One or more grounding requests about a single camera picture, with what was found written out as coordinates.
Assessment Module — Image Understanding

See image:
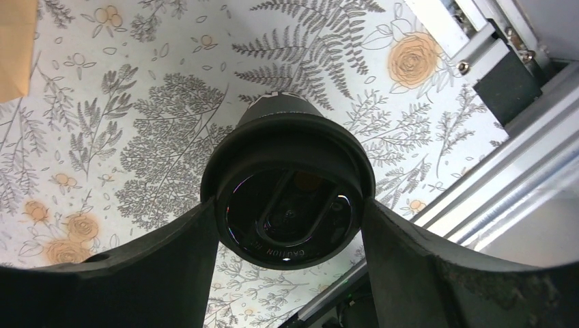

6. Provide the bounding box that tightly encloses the brown paper bag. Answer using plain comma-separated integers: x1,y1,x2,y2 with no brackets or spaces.
1,0,38,103

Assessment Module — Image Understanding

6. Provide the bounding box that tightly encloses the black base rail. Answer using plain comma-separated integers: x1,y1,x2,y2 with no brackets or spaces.
474,52,546,127

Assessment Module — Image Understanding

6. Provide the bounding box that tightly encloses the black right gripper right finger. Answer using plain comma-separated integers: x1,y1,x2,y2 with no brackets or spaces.
361,199,578,327

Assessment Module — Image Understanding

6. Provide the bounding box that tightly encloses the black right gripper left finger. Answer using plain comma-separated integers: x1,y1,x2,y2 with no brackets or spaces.
1,201,219,327

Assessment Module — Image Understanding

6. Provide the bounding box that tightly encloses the black paper coffee cup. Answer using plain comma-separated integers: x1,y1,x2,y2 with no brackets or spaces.
236,92,322,128

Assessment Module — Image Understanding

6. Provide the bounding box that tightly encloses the black plastic cup lid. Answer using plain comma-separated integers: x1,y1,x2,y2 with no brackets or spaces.
200,113,376,270

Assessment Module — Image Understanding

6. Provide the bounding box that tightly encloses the floral table mat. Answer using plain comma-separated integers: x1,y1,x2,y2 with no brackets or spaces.
0,0,510,328

